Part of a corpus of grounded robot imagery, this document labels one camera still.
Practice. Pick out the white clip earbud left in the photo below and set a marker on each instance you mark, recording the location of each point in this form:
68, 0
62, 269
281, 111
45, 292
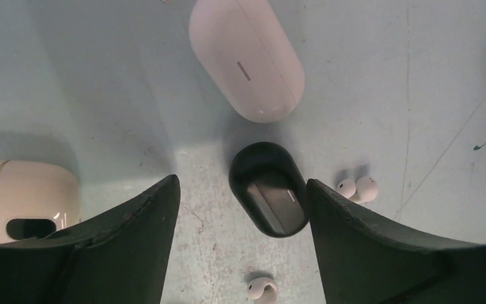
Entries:
263, 290

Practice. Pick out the white clip earbud right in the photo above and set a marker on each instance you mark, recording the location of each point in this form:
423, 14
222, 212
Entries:
361, 191

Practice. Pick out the pink square earbud case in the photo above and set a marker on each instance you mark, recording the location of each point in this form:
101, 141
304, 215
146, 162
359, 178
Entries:
36, 200

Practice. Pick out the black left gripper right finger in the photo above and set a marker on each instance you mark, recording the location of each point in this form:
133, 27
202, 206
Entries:
364, 257

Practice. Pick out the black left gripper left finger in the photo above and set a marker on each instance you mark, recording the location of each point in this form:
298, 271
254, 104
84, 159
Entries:
119, 256

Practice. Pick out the white oval earbud case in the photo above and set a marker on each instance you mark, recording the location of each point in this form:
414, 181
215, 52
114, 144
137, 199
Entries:
245, 50

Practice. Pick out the black oval earbud case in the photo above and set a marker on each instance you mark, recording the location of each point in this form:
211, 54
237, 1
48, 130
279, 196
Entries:
268, 184

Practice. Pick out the white clip earbud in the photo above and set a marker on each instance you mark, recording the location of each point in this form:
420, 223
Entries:
263, 290
361, 191

